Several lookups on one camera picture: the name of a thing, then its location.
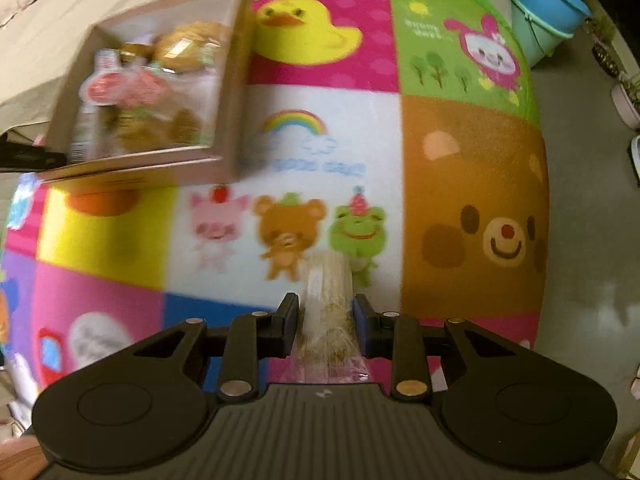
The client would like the brown cookie packet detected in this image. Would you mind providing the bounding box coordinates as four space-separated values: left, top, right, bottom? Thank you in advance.
102 107 203 153

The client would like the clear tan snack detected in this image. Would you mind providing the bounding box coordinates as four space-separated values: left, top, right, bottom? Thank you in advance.
292 252 373 386

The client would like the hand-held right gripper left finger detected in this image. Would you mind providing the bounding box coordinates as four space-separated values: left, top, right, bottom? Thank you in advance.
134 292 300 402

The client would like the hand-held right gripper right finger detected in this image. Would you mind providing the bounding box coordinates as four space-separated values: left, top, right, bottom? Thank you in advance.
354 294 521 401

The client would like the yellow cake packet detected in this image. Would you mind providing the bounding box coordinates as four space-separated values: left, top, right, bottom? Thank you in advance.
152 21 233 73

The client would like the teal plastic bucket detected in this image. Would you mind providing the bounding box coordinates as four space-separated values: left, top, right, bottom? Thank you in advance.
510 0 573 68

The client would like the blue plastic bucket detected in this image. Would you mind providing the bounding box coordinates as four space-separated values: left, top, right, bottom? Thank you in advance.
511 0 593 37

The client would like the colourful cartoon play mat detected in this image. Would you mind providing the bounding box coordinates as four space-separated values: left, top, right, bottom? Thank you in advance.
0 0 551 411

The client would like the beige sofa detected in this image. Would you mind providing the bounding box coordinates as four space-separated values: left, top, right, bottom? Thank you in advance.
0 0 301 143

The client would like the white potted plant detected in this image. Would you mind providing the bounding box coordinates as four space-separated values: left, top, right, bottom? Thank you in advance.
611 72 640 131

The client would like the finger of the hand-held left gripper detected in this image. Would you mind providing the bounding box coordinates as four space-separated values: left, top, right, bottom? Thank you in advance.
0 141 67 173

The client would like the red label snack packet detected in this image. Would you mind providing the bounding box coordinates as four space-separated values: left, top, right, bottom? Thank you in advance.
80 66 171 111

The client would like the dark potted plant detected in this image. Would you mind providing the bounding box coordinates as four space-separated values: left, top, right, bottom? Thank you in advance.
585 15 623 78

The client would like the pink cardboard box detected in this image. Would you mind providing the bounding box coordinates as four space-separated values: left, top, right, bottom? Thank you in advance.
37 0 253 193

